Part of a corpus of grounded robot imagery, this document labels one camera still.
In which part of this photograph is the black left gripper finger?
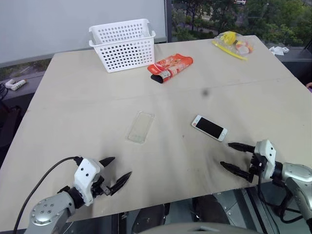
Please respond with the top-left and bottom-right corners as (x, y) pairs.
(108, 171), (133, 196)
(98, 156), (116, 169)

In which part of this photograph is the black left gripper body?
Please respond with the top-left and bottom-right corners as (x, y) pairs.
(90, 176), (112, 199)

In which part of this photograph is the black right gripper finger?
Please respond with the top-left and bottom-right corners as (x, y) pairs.
(219, 160), (254, 183)
(227, 142), (256, 154)

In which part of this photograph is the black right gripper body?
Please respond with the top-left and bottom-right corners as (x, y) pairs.
(249, 152), (267, 176)

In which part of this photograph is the clear transparent phone case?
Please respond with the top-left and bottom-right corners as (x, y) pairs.
(125, 111), (156, 145)

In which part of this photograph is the white smartphone black screen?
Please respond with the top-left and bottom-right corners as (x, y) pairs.
(191, 114), (229, 142)

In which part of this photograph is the clear zip bag yellow strip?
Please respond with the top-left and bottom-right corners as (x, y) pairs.
(211, 31), (255, 61)

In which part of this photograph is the pink white item in bag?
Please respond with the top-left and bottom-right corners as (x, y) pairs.
(233, 39), (254, 55)

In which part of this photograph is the crumpled white paper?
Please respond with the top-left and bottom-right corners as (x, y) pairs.
(269, 45), (290, 56)

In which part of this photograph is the white perforated plastic basket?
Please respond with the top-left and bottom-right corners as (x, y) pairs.
(88, 30), (157, 74)
(88, 19), (150, 45)

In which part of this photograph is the orange printed snack packet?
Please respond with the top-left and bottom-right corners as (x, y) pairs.
(147, 53), (195, 85)

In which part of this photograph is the yellow item in bag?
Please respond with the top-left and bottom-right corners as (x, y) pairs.
(220, 31), (238, 45)

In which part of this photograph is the white power strip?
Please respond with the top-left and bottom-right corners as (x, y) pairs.
(5, 78), (27, 92)

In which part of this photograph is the white board panel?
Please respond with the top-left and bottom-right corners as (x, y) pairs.
(0, 0), (167, 64)

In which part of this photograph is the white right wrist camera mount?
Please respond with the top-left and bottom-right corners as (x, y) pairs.
(253, 139), (277, 181)

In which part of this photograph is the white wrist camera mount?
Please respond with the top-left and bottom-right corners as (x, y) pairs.
(253, 139), (277, 181)
(74, 157), (105, 207)

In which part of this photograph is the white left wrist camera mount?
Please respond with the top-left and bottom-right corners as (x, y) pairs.
(74, 157), (105, 207)

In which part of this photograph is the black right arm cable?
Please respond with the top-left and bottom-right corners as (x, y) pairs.
(256, 175), (303, 224)

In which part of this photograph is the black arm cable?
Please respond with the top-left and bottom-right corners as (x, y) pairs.
(256, 175), (303, 224)
(13, 156), (82, 232)

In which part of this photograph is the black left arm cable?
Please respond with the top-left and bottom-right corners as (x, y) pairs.
(13, 156), (82, 232)

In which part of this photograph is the thin black cable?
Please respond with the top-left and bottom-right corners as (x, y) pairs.
(0, 82), (9, 101)

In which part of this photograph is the dark window frame post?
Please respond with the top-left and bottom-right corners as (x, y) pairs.
(163, 0), (173, 44)

